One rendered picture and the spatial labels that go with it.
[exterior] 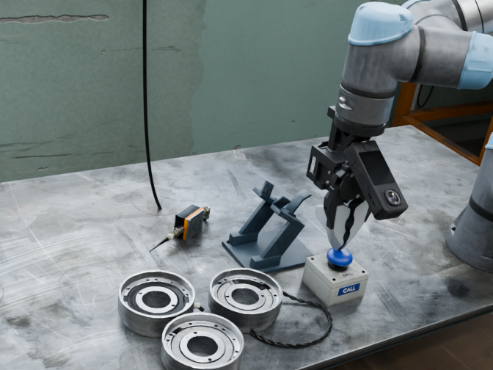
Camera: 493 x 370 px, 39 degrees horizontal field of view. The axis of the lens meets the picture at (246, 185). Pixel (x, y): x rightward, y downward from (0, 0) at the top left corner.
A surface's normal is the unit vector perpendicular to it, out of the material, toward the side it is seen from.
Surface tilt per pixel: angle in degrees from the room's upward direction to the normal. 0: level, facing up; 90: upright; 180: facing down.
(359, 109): 90
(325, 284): 90
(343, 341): 0
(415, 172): 0
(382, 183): 31
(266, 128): 90
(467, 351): 0
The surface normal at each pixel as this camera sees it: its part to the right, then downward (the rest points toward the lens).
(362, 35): -0.73, 0.20
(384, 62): 0.04, 0.48
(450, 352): 0.13, -0.87
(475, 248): -0.63, -0.01
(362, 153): 0.40, -0.51
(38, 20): 0.50, 0.47
